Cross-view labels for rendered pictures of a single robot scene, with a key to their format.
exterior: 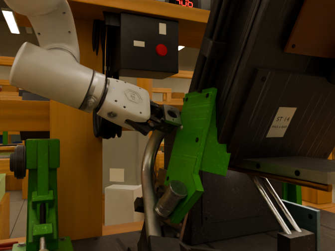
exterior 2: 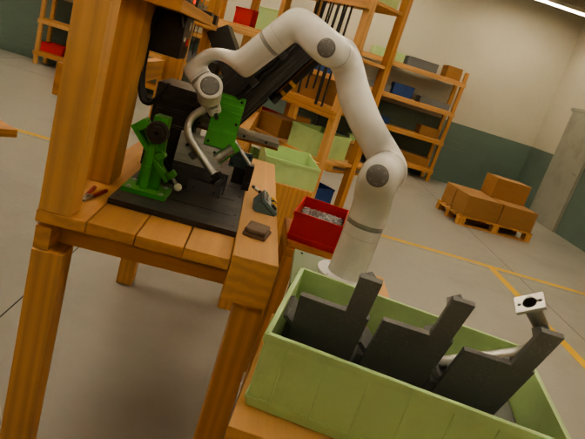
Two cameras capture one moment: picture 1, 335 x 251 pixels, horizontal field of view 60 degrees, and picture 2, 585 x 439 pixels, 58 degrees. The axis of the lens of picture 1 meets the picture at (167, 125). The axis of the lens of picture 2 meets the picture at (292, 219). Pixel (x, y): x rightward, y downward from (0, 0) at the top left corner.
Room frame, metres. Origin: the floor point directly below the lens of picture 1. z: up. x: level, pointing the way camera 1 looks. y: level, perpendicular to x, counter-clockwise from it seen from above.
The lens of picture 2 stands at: (-0.33, 1.83, 1.47)
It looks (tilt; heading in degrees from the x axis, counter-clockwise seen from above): 16 degrees down; 286
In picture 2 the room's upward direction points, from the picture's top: 17 degrees clockwise
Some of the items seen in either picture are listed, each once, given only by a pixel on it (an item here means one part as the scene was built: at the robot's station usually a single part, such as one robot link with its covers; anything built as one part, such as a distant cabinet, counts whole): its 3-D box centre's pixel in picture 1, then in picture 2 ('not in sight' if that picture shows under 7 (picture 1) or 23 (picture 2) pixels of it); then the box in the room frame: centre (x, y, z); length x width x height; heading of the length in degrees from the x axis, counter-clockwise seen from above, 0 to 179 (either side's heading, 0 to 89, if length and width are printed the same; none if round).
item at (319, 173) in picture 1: (271, 164); (233, 131); (0.64, -0.23, 1.11); 0.39 x 0.16 x 0.03; 24
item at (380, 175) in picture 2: not in sight; (376, 191); (-0.09, 0.24, 1.17); 0.19 x 0.12 x 0.24; 90
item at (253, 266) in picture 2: not in sight; (256, 211); (0.44, -0.23, 0.82); 1.50 x 0.14 x 0.15; 114
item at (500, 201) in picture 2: not in sight; (489, 201); (-0.73, -6.58, 0.37); 1.20 x 0.80 x 0.74; 29
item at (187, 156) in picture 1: (202, 139); (225, 120); (0.61, -0.07, 1.17); 0.13 x 0.12 x 0.20; 114
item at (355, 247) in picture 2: not in sight; (354, 251); (-0.08, 0.21, 0.96); 0.19 x 0.19 x 0.18
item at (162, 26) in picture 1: (144, 49); (171, 33); (0.84, 0.07, 1.42); 0.17 x 0.12 x 0.15; 114
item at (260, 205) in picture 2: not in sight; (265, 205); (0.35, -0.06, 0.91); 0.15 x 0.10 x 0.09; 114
